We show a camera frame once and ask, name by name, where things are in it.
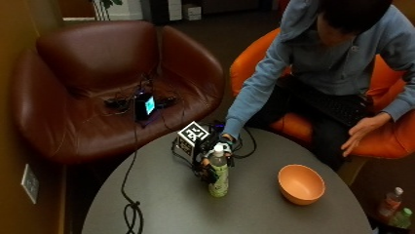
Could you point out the brown leather armchair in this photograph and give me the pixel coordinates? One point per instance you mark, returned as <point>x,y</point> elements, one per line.
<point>104,87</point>

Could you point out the green tea bottle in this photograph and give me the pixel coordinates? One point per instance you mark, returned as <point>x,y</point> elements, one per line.
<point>218,177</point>

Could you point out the orange armchair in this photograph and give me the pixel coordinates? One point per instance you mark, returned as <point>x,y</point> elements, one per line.
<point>381,130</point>

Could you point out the pink drink bottle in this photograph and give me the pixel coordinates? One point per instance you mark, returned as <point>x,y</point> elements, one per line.
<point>391,202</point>

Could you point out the black keyboard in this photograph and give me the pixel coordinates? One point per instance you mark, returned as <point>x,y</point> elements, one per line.
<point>333,102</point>

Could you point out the black device with lit screen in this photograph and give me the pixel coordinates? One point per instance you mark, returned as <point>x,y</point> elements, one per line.
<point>145,105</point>

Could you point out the orange bowl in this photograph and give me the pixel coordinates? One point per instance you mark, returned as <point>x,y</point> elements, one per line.
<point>301,185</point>

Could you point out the white box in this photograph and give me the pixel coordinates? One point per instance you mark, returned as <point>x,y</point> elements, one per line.
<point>192,12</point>

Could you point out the the person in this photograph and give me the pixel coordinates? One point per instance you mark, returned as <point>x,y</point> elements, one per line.
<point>329,71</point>

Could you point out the white wall socket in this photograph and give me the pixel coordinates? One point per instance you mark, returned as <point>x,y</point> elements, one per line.
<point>30,183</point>

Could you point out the green capped bottle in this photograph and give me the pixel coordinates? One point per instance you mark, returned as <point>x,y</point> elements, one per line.
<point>402,218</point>

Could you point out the white marker cube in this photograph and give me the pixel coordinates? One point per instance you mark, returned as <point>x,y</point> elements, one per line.
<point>192,138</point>

